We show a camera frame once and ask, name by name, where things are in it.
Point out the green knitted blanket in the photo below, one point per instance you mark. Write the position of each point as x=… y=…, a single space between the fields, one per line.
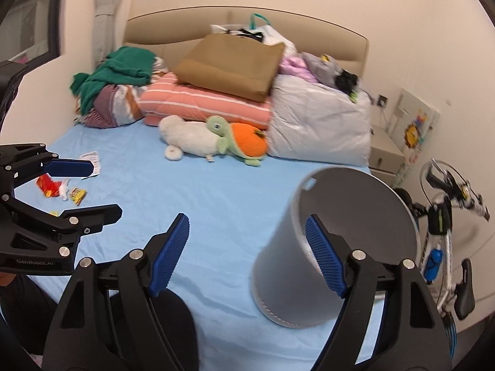
x=116 y=69

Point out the white plush toy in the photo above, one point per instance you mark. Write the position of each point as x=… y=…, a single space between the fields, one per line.
x=189 y=137

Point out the white bicycle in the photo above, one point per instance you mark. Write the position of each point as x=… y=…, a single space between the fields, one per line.
x=464 y=293

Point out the yellow snack wrapper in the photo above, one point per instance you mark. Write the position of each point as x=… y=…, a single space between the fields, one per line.
x=77 y=196

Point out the brown paper bag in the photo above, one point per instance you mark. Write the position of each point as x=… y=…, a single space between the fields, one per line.
x=232 y=65

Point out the grey curtain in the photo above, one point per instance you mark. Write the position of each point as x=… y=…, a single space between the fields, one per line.
x=108 y=7

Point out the person's leg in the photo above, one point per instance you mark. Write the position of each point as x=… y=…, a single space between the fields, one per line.
x=178 y=317
x=27 y=309

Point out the small black item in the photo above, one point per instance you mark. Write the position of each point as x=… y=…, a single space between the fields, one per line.
x=346 y=81

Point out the red gold pop-up card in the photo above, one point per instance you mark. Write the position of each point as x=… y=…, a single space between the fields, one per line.
x=48 y=187

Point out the striped duvet bundle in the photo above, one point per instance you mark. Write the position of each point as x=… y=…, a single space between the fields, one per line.
x=112 y=108

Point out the beige padded headboard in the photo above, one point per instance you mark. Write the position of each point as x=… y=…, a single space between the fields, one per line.
x=174 y=31

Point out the blue bicycle bottle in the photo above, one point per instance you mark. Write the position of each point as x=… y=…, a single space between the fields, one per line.
x=433 y=264

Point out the pink striped folded quilt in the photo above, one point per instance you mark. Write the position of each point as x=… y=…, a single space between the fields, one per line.
x=181 y=100

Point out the person's left leg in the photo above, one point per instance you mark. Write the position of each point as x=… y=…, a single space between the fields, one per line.
x=27 y=309

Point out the person's right leg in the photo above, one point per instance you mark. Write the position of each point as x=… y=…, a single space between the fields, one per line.
x=178 y=317

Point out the white printed leaflet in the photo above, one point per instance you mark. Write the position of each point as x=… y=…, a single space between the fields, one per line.
x=92 y=155

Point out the wall poster with lion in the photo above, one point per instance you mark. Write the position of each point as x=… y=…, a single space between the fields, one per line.
x=410 y=116

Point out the wall socket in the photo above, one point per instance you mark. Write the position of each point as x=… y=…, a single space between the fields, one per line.
x=382 y=101

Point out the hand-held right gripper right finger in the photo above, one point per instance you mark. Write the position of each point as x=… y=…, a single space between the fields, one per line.
x=325 y=255

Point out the purple garment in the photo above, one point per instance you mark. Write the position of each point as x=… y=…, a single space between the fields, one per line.
x=292 y=65

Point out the grey round bin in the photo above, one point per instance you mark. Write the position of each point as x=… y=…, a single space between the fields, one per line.
x=348 y=201

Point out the grey garment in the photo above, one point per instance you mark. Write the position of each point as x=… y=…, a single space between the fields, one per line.
x=321 y=69

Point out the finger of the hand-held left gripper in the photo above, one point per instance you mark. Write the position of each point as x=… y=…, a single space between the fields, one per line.
x=71 y=168
x=92 y=216

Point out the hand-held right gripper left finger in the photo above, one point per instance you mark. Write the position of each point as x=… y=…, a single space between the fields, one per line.
x=170 y=255

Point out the white tissue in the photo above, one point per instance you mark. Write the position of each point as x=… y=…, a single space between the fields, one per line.
x=64 y=193

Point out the beige nightstand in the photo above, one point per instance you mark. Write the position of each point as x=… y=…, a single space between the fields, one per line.
x=384 y=150

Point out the dark framed window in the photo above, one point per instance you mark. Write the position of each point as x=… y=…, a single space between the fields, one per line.
x=27 y=15

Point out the green turtle plush orange shell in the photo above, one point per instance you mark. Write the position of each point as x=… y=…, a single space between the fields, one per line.
x=247 y=143

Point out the grey white duvet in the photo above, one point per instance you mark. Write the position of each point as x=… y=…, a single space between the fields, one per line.
x=317 y=123

